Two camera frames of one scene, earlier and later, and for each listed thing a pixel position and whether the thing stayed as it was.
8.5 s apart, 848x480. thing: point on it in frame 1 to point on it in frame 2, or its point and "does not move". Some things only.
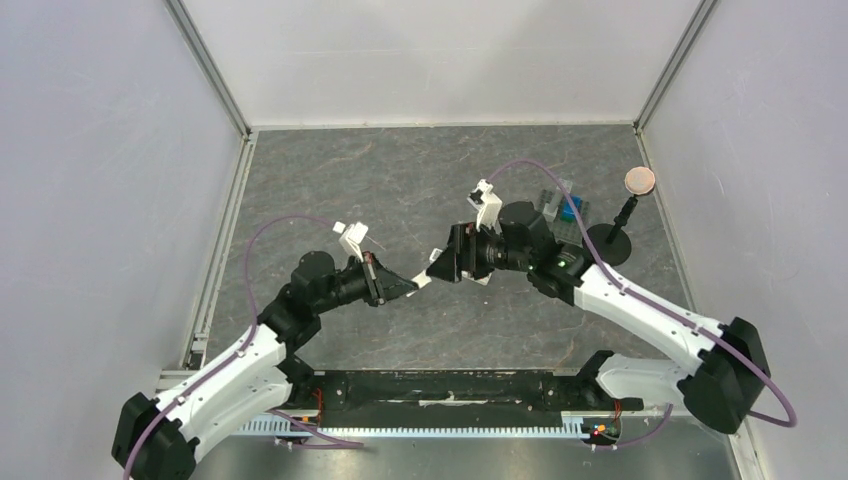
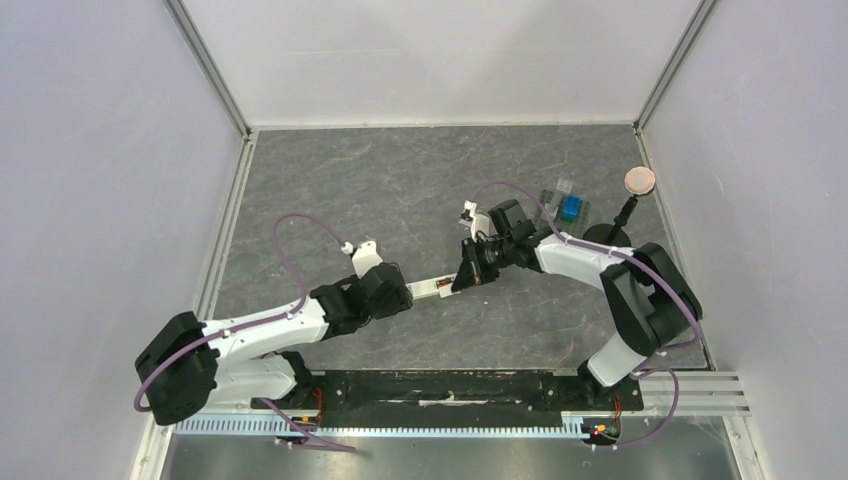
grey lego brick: x=548 y=214 does not move
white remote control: x=480 y=279 to x=441 y=286
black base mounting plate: x=451 y=397 does not move
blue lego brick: x=566 y=213 does not move
